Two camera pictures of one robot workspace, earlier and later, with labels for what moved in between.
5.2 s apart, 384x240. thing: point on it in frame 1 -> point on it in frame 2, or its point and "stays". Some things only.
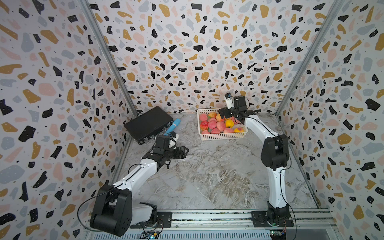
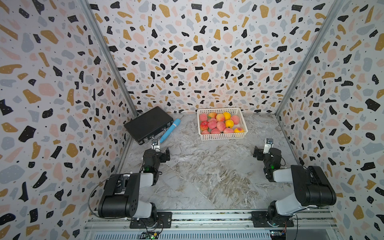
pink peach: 203,116 stays
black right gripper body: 228,113 -> 261,157
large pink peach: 212,123 stays
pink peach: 228,130 stays
